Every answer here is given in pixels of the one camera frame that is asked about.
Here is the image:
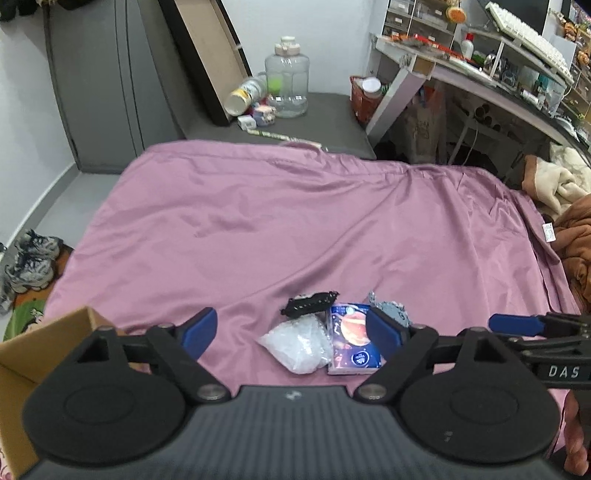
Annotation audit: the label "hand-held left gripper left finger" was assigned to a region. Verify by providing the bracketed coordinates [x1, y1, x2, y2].
[60, 307, 232, 403]

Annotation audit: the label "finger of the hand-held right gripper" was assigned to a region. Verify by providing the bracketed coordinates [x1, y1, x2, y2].
[488, 311, 591, 341]

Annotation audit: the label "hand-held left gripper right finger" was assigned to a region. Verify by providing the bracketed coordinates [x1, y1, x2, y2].
[355, 307, 529, 403]

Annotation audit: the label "small grey shark plush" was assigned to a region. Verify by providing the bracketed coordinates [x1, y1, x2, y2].
[367, 291, 413, 329]

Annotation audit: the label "blue tissue packet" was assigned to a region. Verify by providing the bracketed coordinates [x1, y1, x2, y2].
[325, 302, 385, 376]

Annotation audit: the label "clear plastic bag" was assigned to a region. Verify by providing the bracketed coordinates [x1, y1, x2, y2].
[257, 316, 334, 376]

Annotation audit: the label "brown cardboard box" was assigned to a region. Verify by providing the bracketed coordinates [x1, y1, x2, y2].
[0, 307, 139, 480]

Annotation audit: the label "person's right hand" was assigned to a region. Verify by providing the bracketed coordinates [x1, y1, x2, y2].
[562, 392, 591, 476]

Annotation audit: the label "brown blanket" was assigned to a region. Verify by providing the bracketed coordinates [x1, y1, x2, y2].
[551, 194, 591, 315]

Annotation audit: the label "pink bed sheet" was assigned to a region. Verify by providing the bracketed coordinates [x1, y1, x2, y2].
[0, 138, 583, 480]

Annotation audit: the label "beige fleece blanket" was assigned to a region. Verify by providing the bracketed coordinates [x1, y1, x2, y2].
[522, 143, 591, 217]

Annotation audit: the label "green leaf cartoon mat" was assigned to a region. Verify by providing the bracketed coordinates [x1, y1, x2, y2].
[2, 300, 47, 342]

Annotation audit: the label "grey sneaker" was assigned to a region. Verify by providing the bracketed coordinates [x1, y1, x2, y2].
[14, 229, 64, 265]
[2, 256, 55, 295]

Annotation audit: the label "small white boxes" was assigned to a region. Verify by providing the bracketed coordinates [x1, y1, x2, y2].
[238, 104, 278, 132]

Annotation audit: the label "red basket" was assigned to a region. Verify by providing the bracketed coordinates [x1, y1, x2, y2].
[349, 76, 385, 125]

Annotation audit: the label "white tin can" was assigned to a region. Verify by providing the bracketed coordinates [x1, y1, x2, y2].
[225, 76, 269, 116]

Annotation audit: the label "white cluttered desk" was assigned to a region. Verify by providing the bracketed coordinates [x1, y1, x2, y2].
[365, 28, 591, 153]

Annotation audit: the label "large clear water jug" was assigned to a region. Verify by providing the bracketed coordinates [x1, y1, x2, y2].
[264, 36, 309, 118]

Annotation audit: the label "grey door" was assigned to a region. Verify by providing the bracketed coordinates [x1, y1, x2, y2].
[44, 0, 186, 175]

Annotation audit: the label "black flat cardboard tray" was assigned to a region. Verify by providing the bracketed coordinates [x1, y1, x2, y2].
[159, 0, 254, 127]

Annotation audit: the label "white keyboard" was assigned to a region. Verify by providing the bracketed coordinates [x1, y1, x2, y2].
[485, 1, 575, 85]

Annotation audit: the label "grey drawer organizer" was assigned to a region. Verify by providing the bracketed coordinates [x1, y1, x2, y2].
[385, 0, 458, 35]

